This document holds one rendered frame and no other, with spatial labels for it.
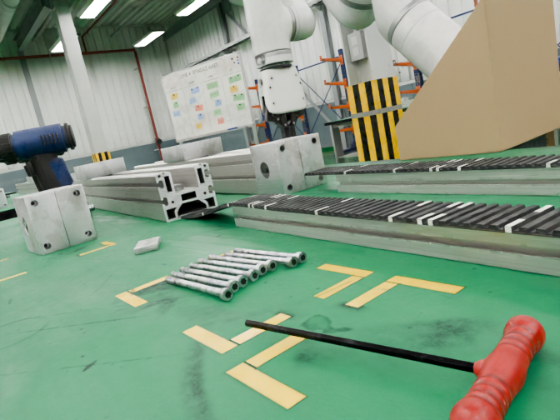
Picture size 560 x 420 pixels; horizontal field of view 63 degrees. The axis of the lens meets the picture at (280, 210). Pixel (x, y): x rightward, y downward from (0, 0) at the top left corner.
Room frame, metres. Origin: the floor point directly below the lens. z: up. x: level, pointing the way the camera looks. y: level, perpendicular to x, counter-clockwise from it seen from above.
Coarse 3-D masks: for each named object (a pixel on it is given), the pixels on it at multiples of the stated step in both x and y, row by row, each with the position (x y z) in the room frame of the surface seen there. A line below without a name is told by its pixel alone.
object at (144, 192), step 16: (112, 176) 1.11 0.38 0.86; (128, 176) 0.93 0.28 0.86; (144, 176) 0.83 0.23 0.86; (160, 176) 0.78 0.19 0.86; (176, 176) 0.90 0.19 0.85; (192, 176) 0.83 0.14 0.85; (208, 176) 0.83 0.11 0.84; (96, 192) 1.22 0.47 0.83; (112, 192) 1.06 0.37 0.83; (128, 192) 0.94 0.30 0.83; (144, 192) 0.85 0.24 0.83; (160, 192) 0.78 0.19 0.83; (176, 192) 0.80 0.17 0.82; (192, 192) 0.82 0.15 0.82; (208, 192) 0.82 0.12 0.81; (112, 208) 1.10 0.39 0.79; (128, 208) 0.97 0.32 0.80; (144, 208) 0.87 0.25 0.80; (160, 208) 0.79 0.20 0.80; (176, 208) 0.79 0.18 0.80; (192, 208) 0.85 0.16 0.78
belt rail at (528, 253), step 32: (256, 224) 0.57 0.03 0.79; (288, 224) 0.51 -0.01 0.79; (320, 224) 0.47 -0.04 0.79; (352, 224) 0.41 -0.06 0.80; (384, 224) 0.38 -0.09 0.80; (416, 224) 0.35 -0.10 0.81; (448, 256) 0.33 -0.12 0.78; (480, 256) 0.30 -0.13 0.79; (512, 256) 0.28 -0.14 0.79; (544, 256) 0.27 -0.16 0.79
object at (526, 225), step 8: (544, 208) 0.29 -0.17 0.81; (552, 208) 0.29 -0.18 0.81; (528, 216) 0.28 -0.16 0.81; (536, 216) 0.28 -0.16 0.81; (544, 216) 0.28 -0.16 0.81; (552, 216) 0.28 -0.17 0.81; (512, 224) 0.27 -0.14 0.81; (520, 224) 0.27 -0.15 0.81; (528, 224) 0.27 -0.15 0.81; (536, 224) 0.27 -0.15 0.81; (504, 232) 0.27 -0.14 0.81; (512, 232) 0.27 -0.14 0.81; (520, 232) 0.27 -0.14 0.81; (528, 232) 0.26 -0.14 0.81
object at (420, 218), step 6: (444, 204) 0.36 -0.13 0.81; (450, 204) 0.36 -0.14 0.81; (456, 204) 0.35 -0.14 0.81; (462, 204) 0.35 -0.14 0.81; (426, 210) 0.35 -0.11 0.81; (432, 210) 0.35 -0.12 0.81; (438, 210) 0.35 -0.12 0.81; (444, 210) 0.34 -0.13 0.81; (414, 216) 0.34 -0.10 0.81; (420, 216) 0.34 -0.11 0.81; (426, 216) 0.34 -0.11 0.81; (432, 216) 0.34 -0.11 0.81; (408, 222) 0.34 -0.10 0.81; (414, 222) 0.34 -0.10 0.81; (420, 222) 0.33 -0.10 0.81
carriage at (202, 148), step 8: (184, 144) 1.15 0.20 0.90; (192, 144) 1.16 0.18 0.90; (200, 144) 1.17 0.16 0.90; (208, 144) 1.18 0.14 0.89; (216, 144) 1.19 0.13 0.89; (168, 152) 1.23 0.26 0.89; (176, 152) 1.19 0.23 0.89; (184, 152) 1.15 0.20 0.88; (192, 152) 1.16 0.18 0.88; (200, 152) 1.17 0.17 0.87; (208, 152) 1.18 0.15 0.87; (216, 152) 1.19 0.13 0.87; (168, 160) 1.24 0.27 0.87; (176, 160) 1.20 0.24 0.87; (184, 160) 1.15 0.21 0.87
